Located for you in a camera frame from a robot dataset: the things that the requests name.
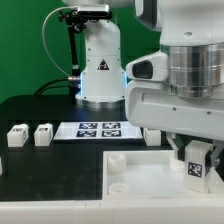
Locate black base cables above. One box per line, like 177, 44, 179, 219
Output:
35, 75, 82, 96

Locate white L-shaped obstacle wall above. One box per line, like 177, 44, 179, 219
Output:
0, 197, 224, 224

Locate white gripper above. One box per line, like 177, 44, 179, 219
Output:
125, 80, 224, 168

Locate white square tabletop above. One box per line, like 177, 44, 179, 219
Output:
102, 150, 224, 199

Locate grey camera cable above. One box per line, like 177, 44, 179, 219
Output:
41, 5, 80, 78

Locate white marker tag sheet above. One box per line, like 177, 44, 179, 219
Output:
54, 121, 142, 140

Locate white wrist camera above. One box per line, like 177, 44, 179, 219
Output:
126, 51, 169, 82

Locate black camera on stand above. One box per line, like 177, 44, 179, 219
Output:
77, 4, 110, 18

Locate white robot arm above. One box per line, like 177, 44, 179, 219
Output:
63, 0, 224, 141

